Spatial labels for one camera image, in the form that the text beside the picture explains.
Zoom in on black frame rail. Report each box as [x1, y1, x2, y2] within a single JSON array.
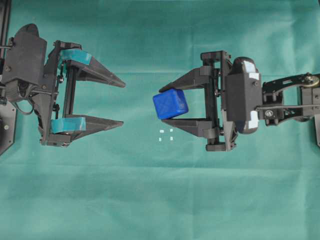
[[0, 0, 13, 83]]

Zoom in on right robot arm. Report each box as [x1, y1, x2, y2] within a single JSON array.
[[152, 50, 320, 152]]

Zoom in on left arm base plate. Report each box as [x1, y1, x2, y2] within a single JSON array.
[[0, 101, 17, 155]]

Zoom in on right wrist camera housing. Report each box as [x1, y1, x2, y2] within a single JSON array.
[[225, 56, 263, 135]]

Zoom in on green cloth table cover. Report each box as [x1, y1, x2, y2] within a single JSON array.
[[0, 0, 320, 240]]

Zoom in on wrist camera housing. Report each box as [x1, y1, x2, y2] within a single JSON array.
[[225, 56, 263, 135], [3, 23, 48, 103]]

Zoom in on blue cube block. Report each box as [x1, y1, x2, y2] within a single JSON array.
[[152, 88, 189, 120]]

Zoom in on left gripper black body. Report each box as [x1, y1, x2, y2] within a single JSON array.
[[37, 40, 83, 147]]

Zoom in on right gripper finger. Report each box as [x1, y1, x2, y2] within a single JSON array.
[[162, 118, 220, 139], [159, 65, 220, 93]]

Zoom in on left wrist camera housing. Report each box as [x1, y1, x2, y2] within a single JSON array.
[[3, 23, 48, 103]]

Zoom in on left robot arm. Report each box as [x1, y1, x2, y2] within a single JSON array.
[[1, 34, 126, 147]]

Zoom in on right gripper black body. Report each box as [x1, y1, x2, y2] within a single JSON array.
[[200, 50, 238, 152]]

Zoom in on black camera cable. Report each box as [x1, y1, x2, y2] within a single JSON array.
[[9, 98, 36, 115]]

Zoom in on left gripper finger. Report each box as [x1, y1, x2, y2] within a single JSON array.
[[50, 114, 124, 136], [59, 48, 126, 88]]

